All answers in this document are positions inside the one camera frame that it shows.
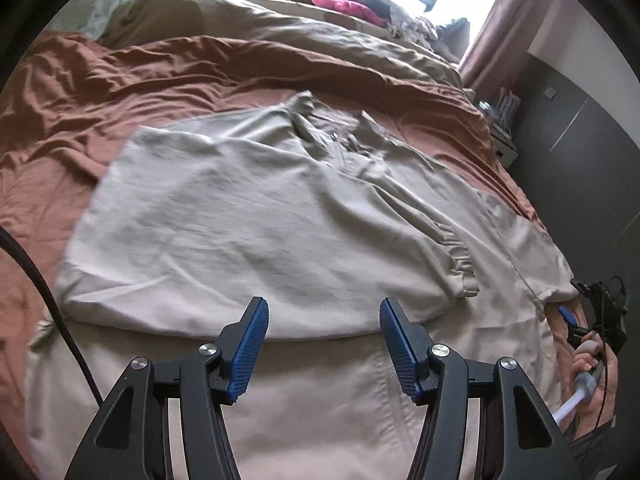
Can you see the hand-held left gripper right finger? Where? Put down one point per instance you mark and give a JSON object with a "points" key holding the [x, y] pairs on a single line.
{"points": [[400, 355]]}

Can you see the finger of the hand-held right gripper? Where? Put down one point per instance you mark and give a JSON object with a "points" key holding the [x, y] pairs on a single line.
{"points": [[566, 316], [582, 287]]}

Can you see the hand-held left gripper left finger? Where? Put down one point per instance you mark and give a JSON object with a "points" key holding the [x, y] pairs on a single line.
{"points": [[245, 355]]}

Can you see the large beige garment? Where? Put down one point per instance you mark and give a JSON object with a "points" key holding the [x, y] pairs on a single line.
{"points": [[240, 210]]}

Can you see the pile of mixed clothes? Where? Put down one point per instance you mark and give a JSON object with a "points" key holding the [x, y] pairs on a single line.
{"points": [[415, 27]]}

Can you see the person's right hand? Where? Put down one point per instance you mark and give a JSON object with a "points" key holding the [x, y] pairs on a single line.
{"points": [[607, 390]]}

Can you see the dark grey wardrobe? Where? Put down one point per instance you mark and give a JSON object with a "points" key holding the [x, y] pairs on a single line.
{"points": [[580, 160]]}

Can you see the person's dark clothing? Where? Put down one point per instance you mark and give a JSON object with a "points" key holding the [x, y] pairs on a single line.
{"points": [[595, 452]]}

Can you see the cluttered white nightstand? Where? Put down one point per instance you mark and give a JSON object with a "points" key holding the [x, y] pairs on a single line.
{"points": [[502, 135]]}

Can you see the brown bed sheet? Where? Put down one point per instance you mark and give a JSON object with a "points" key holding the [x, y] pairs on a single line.
{"points": [[150, 75]]}

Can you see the beige duvet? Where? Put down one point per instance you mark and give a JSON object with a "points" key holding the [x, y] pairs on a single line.
{"points": [[300, 30]]}

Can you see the pink cloth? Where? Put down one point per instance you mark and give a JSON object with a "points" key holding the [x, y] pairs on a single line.
{"points": [[350, 7]]}

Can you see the pale pillow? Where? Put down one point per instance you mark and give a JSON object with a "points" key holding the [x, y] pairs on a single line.
{"points": [[97, 10]]}

